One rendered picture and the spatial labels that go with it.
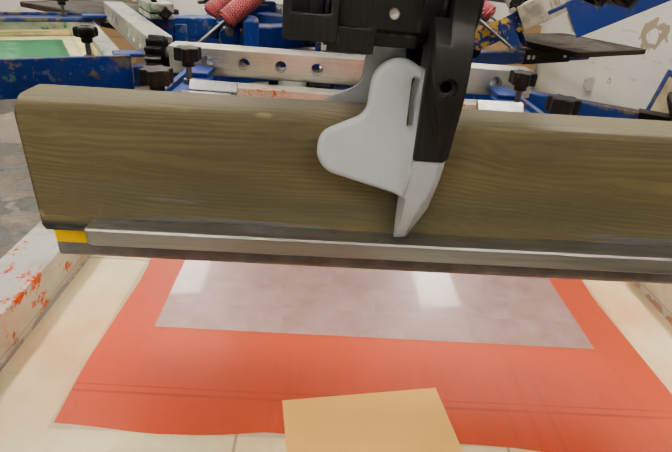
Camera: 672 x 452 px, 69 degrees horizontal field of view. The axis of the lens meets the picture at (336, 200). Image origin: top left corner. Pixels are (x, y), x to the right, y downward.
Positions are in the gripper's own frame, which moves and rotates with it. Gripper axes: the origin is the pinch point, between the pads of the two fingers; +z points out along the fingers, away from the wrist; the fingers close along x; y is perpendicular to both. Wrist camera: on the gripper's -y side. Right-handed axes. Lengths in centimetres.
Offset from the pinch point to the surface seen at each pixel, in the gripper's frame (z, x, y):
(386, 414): 14.1, 3.0, -0.1
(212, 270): 14.2, -11.4, 14.1
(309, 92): 11, -61, 8
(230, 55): 7, -68, 23
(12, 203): 111, -189, 153
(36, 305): 12.8, -3.9, 25.2
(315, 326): 14.2, -4.9, 4.7
